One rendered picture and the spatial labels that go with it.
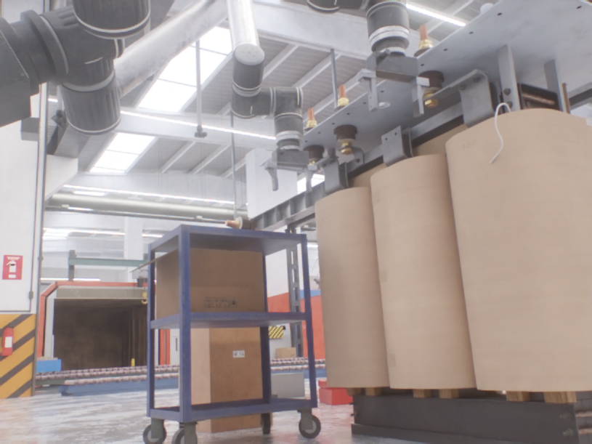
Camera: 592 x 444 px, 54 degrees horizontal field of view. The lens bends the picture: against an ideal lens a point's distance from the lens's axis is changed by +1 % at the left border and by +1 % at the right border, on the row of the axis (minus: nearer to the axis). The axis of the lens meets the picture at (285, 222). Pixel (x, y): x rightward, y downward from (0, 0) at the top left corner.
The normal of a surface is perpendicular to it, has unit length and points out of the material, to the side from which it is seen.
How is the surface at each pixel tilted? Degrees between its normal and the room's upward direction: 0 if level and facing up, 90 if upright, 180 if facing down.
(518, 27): 180
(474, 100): 90
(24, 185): 90
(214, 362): 90
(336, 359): 90
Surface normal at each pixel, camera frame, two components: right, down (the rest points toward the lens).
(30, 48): 0.50, 0.01
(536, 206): -0.30, -0.21
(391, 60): 0.37, -0.24
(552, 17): 0.05, 0.97
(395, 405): -0.86, -0.07
